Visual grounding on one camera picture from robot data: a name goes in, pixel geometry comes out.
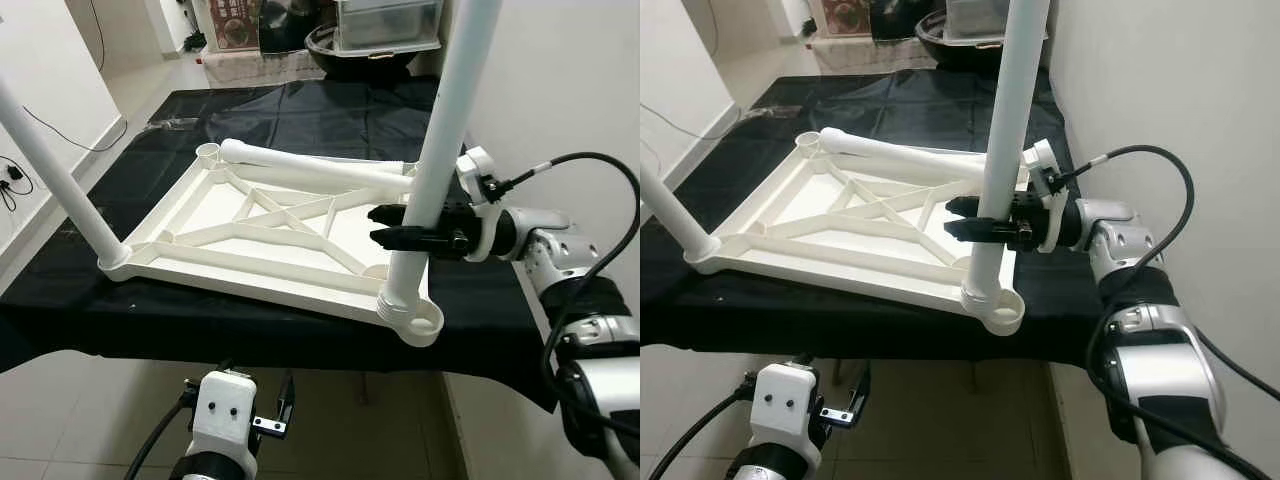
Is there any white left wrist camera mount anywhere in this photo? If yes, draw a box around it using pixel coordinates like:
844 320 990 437
750 362 823 447
190 370 259 457

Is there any beige patterned cover cloth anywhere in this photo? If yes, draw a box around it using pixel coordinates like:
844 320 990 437
810 36 931 73
200 45 336 86

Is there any looped black adapter cable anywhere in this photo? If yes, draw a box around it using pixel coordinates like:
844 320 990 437
0 155 36 213

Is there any black round wok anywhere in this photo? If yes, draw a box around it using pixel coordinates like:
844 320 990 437
305 22 446 83
915 10 1013 71

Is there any white plastic table leg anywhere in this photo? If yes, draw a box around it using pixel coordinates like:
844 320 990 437
818 128 1001 187
960 0 1051 313
0 75 131 269
378 0 504 323
640 160 721 263
220 138 416 197

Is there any long black wall cable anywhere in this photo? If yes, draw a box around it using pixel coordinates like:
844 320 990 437
640 100 743 143
20 100 128 153

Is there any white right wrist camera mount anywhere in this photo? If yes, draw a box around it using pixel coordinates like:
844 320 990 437
1022 138 1069 253
457 146 503 263

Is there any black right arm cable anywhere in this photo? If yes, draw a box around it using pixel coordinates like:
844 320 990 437
485 152 641 441
1055 145 1280 480

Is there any black tablecloth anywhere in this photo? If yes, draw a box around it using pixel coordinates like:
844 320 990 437
640 68 1131 369
0 75 641 413

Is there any white plastic table top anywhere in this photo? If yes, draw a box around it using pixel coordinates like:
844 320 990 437
683 130 1026 336
98 140 446 348

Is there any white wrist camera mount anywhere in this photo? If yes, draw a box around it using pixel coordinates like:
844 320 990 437
750 362 823 447
1022 138 1069 253
457 146 503 263
190 370 259 457

